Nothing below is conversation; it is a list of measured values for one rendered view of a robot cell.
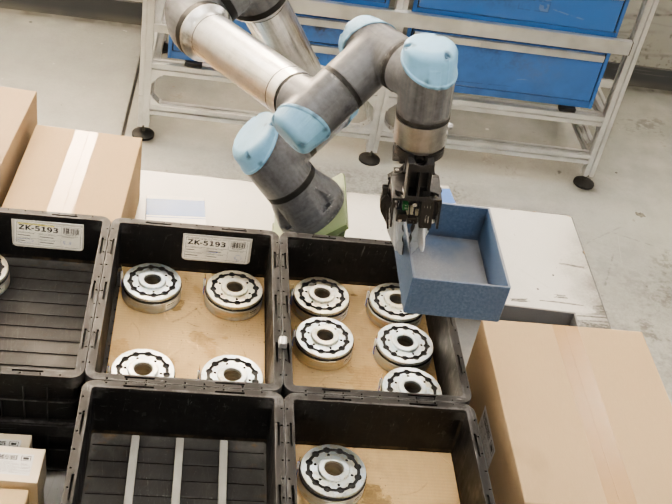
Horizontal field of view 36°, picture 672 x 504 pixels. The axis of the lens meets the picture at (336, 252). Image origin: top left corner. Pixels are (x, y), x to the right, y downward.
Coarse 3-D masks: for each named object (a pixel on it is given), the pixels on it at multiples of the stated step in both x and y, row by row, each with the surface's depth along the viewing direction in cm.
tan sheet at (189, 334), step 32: (192, 288) 188; (128, 320) 179; (160, 320) 180; (192, 320) 181; (224, 320) 183; (256, 320) 184; (160, 352) 174; (192, 352) 175; (224, 352) 177; (256, 352) 178
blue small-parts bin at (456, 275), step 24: (456, 216) 169; (480, 216) 169; (408, 240) 158; (432, 240) 170; (456, 240) 171; (480, 240) 171; (408, 264) 155; (432, 264) 165; (456, 264) 166; (480, 264) 167; (504, 264) 157; (408, 288) 153; (432, 288) 153; (456, 288) 153; (480, 288) 153; (504, 288) 153; (408, 312) 155; (432, 312) 156; (456, 312) 156; (480, 312) 156
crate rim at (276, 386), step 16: (112, 224) 183; (128, 224) 184; (144, 224) 184; (160, 224) 185; (176, 224) 186; (192, 224) 186; (112, 240) 180; (272, 240) 186; (112, 256) 176; (272, 256) 183; (272, 272) 179; (272, 288) 176; (272, 304) 173; (96, 320) 164; (272, 320) 170; (96, 336) 163; (96, 352) 158; (176, 384) 156; (192, 384) 156; (208, 384) 157; (224, 384) 157; (240, 384) 158; (256, 384) 158; (272, 384) 159
